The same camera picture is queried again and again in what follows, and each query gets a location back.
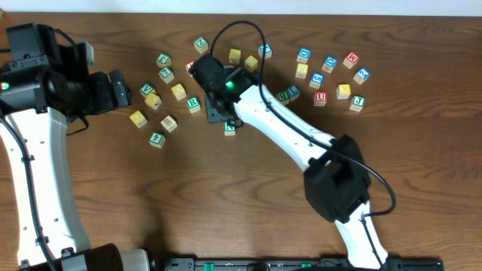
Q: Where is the yellow block lower left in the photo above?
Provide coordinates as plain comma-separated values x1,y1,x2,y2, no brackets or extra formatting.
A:
130,111,148,128

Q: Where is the blue L block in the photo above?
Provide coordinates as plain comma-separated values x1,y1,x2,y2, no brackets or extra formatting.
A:
258,44,273,59

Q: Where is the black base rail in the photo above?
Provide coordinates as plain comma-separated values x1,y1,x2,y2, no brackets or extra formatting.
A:
163,257,445,271

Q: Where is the yellow block far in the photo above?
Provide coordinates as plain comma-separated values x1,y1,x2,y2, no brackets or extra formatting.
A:
228,48,242,65

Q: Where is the green N block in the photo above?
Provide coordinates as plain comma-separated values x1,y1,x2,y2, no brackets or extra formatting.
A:
224,122,236,136

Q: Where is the blue I block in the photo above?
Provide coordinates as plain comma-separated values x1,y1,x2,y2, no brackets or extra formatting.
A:
286,85,300,102

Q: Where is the blue D block right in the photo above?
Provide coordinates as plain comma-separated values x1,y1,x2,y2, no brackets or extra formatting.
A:
322,56,337,73

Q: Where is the blue d block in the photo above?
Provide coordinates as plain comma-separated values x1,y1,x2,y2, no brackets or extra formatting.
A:
322,56,337,73
297,48,311,64

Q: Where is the blue D block left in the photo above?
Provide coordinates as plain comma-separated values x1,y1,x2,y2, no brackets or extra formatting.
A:
297,48,311,64

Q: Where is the blue 2 block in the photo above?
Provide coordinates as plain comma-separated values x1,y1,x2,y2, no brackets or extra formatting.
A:
353,68,371,84

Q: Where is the red U block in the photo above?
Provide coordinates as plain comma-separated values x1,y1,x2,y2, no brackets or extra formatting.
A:
313,91,328,107

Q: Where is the green V block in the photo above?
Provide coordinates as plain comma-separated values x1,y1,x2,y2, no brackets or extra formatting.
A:
139,83,156,98

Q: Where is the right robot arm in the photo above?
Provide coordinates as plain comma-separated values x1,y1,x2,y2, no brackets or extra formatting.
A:
189,54,388,269

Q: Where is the plain wooden picture block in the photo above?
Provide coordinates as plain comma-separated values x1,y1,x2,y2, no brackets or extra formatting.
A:
160,115,178,132

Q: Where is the green J block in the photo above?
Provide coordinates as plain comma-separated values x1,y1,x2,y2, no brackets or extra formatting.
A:
349,95,366,111

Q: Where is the yellow G block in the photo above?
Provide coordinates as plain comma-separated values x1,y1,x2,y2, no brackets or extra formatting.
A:
244,55,259,72

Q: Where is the yellow block middle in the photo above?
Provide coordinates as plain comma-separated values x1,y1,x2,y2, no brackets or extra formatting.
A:
171,83,187,101

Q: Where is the green 4 block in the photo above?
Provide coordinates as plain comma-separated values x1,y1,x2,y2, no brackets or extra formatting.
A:
148,132,166,148

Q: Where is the yellow K block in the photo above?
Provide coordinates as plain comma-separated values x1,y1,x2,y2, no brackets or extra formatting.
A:
336,84,351,99

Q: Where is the yellow S block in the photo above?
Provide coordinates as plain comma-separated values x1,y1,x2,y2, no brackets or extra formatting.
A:
295,63,309,79

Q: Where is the blue 5 block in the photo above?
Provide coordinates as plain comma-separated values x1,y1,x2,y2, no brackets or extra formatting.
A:
309,72,325,89

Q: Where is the red M block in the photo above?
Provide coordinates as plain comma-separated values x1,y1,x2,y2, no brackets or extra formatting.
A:
343,52,360,69

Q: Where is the green Z block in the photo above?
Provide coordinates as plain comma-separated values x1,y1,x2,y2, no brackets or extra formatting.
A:
194,36,209,54

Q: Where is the yellow block beside V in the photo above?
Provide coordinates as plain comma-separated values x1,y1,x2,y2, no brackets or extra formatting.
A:
145,93,162,110

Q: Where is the red A block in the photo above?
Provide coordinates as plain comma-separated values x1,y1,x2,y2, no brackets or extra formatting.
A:
185,61,194,77

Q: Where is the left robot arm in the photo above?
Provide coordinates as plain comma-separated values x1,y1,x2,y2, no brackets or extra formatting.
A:
1,23,151,270

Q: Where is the green B block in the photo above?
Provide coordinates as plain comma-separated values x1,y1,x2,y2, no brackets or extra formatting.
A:
276,90,290,105

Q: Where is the green R block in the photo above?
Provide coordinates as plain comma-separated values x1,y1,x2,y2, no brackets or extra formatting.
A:
186,97,201,114

